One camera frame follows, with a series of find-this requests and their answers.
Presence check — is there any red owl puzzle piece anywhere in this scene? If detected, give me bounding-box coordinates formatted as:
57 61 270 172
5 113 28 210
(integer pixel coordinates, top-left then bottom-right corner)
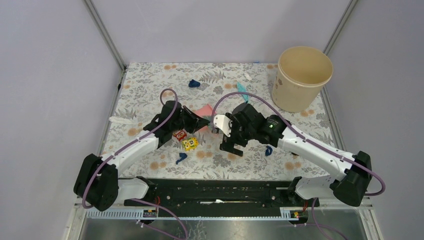
172 129 188 142

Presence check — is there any blue paper scrap back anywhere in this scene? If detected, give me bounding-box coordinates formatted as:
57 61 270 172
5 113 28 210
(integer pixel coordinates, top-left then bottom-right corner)
188 79 201 88

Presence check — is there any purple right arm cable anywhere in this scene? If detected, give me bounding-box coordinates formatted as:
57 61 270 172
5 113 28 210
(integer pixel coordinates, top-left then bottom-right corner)
210 91 387 240

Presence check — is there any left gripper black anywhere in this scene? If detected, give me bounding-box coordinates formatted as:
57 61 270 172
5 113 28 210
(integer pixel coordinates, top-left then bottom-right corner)
171 105 210 134

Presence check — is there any blue paper scrap bottom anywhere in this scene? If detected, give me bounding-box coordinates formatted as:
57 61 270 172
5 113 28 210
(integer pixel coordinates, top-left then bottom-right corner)
175 152 188 165

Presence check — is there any blue paper scrap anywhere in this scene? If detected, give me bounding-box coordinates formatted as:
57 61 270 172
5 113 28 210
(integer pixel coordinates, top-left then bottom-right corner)
265 145 273 157
188 79 201 88
175 152 188 165

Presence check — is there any floral tablecloth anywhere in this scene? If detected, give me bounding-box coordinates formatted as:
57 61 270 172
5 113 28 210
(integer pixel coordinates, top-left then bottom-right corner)
102 63 326 181

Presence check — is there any beige paper bucket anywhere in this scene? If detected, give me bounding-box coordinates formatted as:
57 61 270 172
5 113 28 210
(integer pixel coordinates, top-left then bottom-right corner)
271 46 334 113

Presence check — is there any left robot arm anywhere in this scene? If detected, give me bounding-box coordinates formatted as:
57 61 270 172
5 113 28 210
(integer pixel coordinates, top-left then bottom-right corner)
73 100 210 211

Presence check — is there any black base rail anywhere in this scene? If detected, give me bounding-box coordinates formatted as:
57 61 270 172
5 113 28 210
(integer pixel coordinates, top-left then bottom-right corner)
141 178 314 208

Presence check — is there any yellow owl puzzle piece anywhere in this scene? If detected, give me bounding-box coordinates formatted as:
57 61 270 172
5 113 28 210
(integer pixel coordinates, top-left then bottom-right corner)
181 137 199 152

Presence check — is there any pink plastic dustpan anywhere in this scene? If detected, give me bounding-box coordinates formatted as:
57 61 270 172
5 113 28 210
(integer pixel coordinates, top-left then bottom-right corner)
193 104 215 122

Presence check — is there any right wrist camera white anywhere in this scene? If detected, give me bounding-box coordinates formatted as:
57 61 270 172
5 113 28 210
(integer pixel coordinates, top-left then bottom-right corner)
212 114 232 137

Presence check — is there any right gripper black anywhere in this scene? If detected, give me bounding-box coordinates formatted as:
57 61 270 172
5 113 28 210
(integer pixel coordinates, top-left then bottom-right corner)
219 113 255 157

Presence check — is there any teal paper strip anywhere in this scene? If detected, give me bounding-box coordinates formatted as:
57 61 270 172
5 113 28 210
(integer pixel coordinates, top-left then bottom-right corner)
236 81 250 103

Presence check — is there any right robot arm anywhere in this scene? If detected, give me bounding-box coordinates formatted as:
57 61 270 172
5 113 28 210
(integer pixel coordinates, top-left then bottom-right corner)
212 103 372 207

